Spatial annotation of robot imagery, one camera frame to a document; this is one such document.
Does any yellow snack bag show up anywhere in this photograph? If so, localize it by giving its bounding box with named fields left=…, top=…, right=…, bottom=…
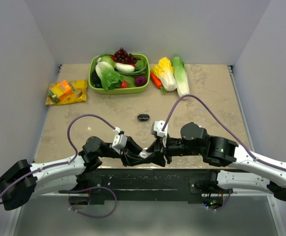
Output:
left=45, top=80, right=87, bottom=106

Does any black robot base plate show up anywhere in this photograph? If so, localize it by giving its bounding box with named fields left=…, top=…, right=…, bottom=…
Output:
left=59, top=167, right=234, bottom=206

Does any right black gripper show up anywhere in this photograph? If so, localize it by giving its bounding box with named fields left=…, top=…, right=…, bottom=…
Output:
left=144, top=132, right=203, bottom=166

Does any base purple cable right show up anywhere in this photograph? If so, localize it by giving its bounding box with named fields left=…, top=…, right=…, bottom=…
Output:
left=205, top=188, right=234, bottom=211

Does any green lettuce head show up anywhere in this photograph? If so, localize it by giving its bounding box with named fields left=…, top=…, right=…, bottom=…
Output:
left=95, top=61, right=123, bottom=91

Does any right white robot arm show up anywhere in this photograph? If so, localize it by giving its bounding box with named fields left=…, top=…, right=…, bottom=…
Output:
left=139, top=121, right=286, bottom=202

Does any round green cabbage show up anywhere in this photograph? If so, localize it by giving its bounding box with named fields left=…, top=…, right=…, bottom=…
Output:
left=97, top=55, right=115, bottom=68

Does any orange carrot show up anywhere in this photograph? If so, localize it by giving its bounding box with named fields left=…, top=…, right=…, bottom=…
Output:
left=150, top=71, right=166, bottom=94

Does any green napa cabbage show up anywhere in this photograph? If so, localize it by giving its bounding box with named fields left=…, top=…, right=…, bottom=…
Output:
left=172, top=57, right=190, bottom=97

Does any green plastic basket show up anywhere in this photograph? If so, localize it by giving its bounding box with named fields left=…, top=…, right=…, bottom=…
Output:
left=88, top=53, right=150, bottom=95

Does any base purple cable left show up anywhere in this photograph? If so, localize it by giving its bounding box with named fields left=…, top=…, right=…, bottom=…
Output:
left=68, top=186, right=118, bottom=218

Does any black earbud charging case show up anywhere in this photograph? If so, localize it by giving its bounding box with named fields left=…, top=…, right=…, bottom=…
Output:
left=137, top=114, right=150, bottom=122

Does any yellow napa cabbage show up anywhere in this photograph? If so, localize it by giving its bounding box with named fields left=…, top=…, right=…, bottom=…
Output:
left=152, top=57, right=177, bottom=92

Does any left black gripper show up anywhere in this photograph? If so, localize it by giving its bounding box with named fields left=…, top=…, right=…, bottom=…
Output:
left=99, top=137, right=149, bottom=167

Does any white earbud charging case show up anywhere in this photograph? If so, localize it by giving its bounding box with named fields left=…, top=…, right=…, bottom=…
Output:
left=139, top=148, right=151, bottom=159

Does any orange juice carton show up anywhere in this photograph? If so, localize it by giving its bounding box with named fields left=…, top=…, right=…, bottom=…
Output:
left=48, top=80, right=76, bottom=103

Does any white radish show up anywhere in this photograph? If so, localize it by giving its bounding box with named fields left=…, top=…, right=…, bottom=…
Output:
left=115, top=62, right=135, bottom=73

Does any red grape bunch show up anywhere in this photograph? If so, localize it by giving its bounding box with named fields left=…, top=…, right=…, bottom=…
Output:
left=110, top=48, right=141, bottom=64

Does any green leafy vegetable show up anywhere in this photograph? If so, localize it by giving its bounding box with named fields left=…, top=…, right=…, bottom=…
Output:
left=116, top=60, right=146, bottom=88

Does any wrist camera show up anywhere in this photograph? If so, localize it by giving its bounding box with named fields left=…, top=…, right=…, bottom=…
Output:
left=112, top=127, right=127, bottom=154
left=151, top=120, right=168, bottom=147

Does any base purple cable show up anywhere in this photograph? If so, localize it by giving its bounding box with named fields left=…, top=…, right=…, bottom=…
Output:
left=68, top=186, right=118, bottom=218
left=205, top=188, right=234, bottom=211

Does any red strawberry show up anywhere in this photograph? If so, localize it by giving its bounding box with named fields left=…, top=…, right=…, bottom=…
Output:
left=120, top=80, right=128, bottom=89

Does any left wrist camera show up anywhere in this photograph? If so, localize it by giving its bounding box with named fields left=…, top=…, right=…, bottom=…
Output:
left=112, top=127, right=127, bottom=154

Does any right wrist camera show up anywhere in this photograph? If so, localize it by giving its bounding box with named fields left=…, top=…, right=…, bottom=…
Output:
left=151, top=120, right=168, bottom=147

